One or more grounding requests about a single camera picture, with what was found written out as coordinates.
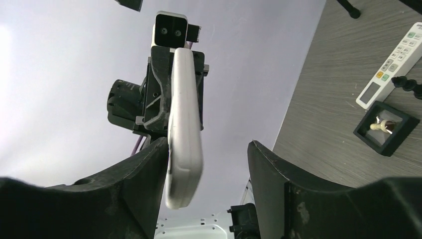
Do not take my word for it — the white chess pawn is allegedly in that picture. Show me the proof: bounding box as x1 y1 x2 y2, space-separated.
370 116 398 134

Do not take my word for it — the black framed display box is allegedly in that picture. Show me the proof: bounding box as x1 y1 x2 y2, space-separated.
353 101 420 157

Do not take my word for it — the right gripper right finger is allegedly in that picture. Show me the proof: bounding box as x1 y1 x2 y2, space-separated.
247 140 422 239

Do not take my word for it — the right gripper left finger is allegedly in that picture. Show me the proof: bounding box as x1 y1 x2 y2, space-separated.
0 137 168 239

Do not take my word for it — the white remote with dark buttons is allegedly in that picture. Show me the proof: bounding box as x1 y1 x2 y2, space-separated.
165 48 204 210

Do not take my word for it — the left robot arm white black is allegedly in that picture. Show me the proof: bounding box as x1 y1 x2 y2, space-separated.
107 46 174 137

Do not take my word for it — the black music stand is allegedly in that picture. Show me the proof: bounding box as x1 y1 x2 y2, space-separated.
336 0 422 19

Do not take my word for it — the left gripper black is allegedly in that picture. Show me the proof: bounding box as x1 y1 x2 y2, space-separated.
132 46 209 135

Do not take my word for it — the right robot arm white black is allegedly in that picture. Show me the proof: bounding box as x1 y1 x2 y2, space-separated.
0 138 422 239

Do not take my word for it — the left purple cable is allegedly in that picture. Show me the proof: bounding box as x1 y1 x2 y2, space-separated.
130 135 146 156

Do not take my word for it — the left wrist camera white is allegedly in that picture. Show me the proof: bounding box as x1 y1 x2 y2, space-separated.
151 10 202 49

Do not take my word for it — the long white remote control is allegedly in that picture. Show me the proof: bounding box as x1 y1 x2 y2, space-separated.
356 22 422 110

